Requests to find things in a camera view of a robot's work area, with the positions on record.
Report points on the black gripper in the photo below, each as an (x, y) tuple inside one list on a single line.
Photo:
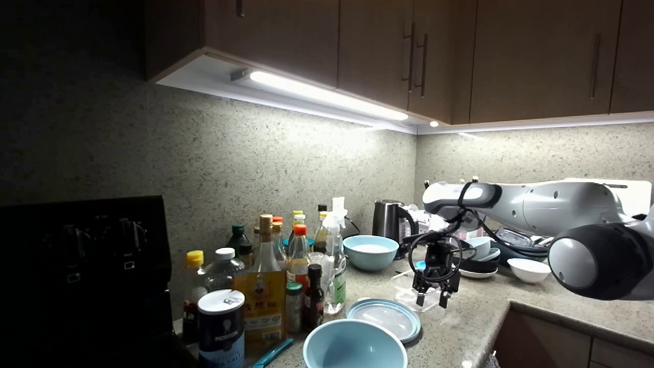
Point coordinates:
[(437, 257)]

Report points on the light blue plate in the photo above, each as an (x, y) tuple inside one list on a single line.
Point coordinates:
[(385, 320)]

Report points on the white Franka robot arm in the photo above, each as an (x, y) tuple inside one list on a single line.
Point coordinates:
[(545, 204)]

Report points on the dark bowl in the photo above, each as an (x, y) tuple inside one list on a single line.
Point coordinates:
[(492, 263)]

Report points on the grey blue bowl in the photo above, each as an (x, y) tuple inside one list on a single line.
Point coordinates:
[(482, 246)]

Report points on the large light blue bowl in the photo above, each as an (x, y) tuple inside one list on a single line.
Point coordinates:
[(371, 256)]

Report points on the small white bowl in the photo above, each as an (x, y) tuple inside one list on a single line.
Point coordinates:
[(529, 270)]

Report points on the white plate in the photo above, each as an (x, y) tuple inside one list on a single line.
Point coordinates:
[(480, 274)]

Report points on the black steel electric kettle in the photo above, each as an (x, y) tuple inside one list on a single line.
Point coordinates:
[(389, 219)]

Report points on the clear spray bottle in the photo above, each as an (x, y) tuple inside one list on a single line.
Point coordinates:
[(336, 272)]

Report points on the small dark sauce bottle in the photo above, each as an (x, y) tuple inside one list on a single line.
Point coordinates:
[(314, 302)]

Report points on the wooden lower cabinet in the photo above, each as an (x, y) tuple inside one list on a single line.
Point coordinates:
[(545, 347)]

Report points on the black cap bottle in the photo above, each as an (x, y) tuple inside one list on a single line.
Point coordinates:
[(321, 228)]

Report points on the orange cap sauce bottle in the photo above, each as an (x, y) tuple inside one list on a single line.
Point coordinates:
[(298, 257)]

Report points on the small jar green lid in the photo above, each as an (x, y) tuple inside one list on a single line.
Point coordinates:
[(293, 309)]

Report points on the small yellow cap bottle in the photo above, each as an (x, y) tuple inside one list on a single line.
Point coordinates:
[(298, 218)]

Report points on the slim orange cap bottle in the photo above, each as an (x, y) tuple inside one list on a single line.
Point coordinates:
[(279, 231)]

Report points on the under cabinet light strip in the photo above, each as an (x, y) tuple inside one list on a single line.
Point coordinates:
[(545, 124), (320, 94)]

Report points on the dark green bottle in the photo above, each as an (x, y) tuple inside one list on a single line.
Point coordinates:
[(238, 242)]

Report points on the clear bottle white cap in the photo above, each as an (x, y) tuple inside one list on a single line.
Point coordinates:
[(224, 272)]

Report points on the dark canister white lid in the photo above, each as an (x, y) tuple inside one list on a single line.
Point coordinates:
[(221, 330)]

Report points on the wooden upper cabinets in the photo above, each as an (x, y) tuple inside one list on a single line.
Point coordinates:
[(286, 33)]

